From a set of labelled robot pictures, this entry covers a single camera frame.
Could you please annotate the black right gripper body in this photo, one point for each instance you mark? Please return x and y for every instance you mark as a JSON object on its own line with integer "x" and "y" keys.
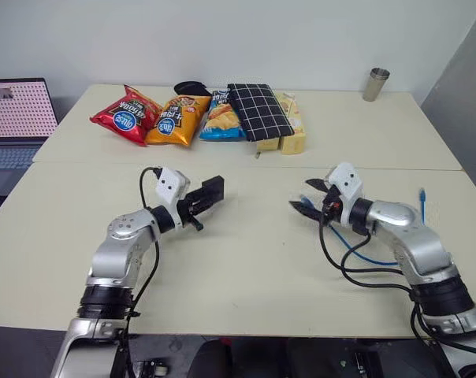
{"x": 332, "y": 204}

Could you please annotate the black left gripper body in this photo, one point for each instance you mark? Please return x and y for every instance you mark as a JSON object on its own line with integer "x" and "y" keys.
{"x": 188, "y": 206}

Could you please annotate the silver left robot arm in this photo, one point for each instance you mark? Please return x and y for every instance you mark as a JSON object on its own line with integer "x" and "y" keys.
{"x": 116, "y": 252}

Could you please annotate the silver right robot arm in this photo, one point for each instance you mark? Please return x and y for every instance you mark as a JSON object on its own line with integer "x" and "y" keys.
{"x": 415, "y": 240}

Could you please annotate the yellow carton box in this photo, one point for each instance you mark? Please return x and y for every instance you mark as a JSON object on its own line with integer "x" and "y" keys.
{"x": 293, "y": 130}
{"x": 267, "y": 145}

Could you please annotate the orange chip bag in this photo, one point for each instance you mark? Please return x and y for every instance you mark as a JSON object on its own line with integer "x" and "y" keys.
{"x": 173, "y": 124}

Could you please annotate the blue chip bag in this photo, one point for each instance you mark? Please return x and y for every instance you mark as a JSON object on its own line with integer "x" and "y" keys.
{"x": 220, "y": 118}

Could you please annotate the black white checkered pouch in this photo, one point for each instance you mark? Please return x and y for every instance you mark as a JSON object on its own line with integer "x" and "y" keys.
{"x": 259, "y": 110}

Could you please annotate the red chip bag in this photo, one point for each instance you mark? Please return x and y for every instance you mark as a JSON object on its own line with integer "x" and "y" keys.
{"x": 123, "y": 118}

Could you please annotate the black flat object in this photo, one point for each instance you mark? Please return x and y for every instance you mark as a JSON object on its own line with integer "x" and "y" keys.
{"x": 188, "y": 87}

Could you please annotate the steel metal cup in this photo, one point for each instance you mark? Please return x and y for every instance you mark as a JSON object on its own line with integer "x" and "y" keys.
{"x": 376, "y": 84}

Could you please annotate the grey open laptop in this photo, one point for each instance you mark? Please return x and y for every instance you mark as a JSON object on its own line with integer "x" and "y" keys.
{"x": 13, "y": 118}

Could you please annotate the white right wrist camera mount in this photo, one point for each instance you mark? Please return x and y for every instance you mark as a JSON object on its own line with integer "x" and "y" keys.
{"x": 347, "y": 181}

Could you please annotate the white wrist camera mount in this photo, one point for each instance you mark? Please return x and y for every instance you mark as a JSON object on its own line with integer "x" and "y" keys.
{"x": 169, "y": 185}
{"x": 347, "y": 181}

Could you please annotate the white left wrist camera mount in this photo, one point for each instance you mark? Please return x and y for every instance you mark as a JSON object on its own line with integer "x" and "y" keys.
{"x": 169, "y": 185}

